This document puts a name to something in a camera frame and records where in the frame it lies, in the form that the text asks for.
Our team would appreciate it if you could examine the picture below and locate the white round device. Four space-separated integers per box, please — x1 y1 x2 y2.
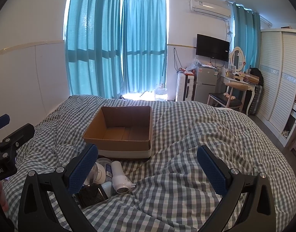
84 162 107 186

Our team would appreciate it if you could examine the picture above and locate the black wall television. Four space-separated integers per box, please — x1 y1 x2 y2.
196 34 230 62

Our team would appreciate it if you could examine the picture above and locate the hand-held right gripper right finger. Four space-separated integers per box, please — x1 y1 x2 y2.
197 145 278 232

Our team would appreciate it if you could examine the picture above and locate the white hair dryer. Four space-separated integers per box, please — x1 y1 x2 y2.
111 161 136 194

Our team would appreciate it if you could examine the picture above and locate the narrow teal curtain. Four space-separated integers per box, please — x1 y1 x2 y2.
230 2 262 71

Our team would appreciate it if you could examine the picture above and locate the clear plastic bag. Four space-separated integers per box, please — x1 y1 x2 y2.
185 57 202 72

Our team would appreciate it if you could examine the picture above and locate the brown box on table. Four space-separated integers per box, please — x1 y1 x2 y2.
243 74 260 84

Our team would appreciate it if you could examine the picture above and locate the black rectangular case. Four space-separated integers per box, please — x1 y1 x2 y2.
74 183 109 209

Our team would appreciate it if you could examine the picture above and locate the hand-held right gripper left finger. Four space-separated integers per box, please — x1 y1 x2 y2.
17 143 99 232

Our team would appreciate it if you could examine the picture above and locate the small labelled bottle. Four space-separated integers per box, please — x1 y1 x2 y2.
105 164 115 178

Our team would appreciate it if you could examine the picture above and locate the white louvred wardrobe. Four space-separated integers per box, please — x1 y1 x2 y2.
256 28 296 148

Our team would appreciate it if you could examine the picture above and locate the black backpack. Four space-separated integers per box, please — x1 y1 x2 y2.
250 67 264 86

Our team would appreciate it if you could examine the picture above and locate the white air conditioner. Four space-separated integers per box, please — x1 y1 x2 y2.
189 0 232 21

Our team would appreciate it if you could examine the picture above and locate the dark suitcase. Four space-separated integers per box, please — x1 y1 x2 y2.
248 84 263 115

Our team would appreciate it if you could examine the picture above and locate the clear plastic jar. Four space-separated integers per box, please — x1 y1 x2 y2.
96 158 112 168

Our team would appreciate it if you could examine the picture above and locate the wooden chair with dark seat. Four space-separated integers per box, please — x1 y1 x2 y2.
207 83 250 113

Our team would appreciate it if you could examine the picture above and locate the small grey fridge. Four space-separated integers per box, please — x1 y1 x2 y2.
195 65 220 102

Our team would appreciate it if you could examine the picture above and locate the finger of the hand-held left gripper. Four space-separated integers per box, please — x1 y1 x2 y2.
0 114 11 134
0 123 35 155

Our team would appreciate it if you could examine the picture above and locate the wide teal curtain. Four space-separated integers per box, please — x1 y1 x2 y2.
63 0 125 99

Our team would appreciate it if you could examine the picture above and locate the white oval mirror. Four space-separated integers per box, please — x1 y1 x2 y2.
229 46 246 73

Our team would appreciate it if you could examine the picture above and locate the grey checkered blanket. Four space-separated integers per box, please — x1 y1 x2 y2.
3 94 296 232

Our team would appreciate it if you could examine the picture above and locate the small grey container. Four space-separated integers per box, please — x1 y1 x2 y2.
101 181 115 197

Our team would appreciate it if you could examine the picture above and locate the clear water jug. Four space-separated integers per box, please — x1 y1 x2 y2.
154 83 168 101

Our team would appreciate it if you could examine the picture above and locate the white dressing table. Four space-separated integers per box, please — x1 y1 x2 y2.
221 74 257 113

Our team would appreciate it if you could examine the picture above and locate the brown cardboard box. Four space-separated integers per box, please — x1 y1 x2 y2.
83 106 153 160

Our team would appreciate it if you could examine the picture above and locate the white suitcase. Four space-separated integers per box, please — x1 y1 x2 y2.
176 74 195 102

